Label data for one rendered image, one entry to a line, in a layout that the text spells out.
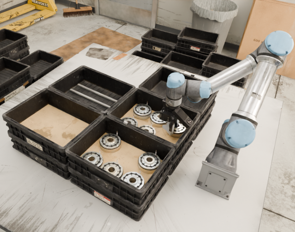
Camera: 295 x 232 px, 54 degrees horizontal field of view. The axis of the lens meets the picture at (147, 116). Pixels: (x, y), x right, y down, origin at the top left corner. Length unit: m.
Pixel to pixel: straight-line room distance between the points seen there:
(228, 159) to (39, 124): 0.96
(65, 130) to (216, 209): 0.84
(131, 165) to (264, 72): 0.72
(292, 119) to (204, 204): 2.11
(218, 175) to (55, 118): 0.88
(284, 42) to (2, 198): 1.41
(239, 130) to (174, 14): 3.40
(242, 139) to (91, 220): 0.73
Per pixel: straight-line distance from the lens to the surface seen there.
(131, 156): 1.41
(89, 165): 1.25
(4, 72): 2.74
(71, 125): 1.58
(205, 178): 1.45
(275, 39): 1.38
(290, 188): 2.70
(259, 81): 1.33
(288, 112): 3.48
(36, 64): 3.02
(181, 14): 4.46
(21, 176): 1.57
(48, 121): 1.62
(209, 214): 1.44
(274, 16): 4.02
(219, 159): 1.38
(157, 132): 1.53
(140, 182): 1.27
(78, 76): 1.85
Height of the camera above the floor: 1.88
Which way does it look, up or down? 40 degrees down
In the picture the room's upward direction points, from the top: 6 degrees clockwise
